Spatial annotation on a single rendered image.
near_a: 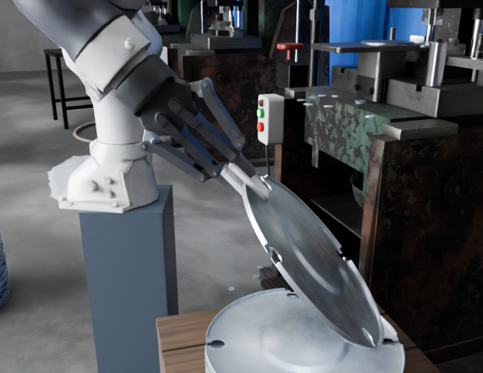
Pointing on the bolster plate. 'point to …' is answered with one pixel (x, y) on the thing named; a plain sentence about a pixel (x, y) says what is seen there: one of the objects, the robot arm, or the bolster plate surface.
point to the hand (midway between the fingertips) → (245, 182)
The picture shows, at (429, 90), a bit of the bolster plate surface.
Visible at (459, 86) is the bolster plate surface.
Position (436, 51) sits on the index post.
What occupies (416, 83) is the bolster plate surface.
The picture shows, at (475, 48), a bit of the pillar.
